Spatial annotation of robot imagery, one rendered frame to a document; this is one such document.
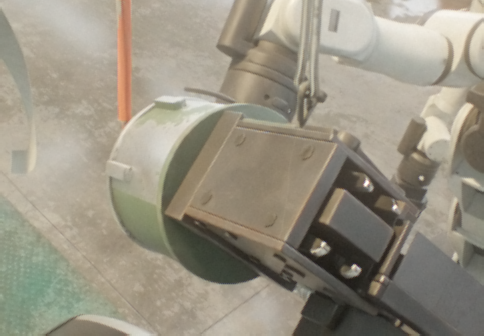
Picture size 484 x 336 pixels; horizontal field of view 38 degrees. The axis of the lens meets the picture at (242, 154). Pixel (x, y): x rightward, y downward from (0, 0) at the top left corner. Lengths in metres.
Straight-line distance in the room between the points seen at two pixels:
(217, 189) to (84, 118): 2.59
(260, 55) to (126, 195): 0.25
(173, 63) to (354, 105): 0.89
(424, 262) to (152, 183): 0.21
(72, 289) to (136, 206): 1.80
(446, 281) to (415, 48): 0.42
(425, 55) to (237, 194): 0.45
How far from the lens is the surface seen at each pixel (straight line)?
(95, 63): 3.43
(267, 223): 0.43
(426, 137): 1.66
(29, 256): 2.50
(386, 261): 0.46
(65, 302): 2.33
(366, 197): 0.47
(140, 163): 0.56
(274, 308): 2.26
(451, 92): 1.63
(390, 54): 0.84
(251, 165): 0.47
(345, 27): 0.77
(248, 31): 0.76
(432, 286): 0.49
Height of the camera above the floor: 1.77
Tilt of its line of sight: 39 degrees down
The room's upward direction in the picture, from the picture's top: straight up
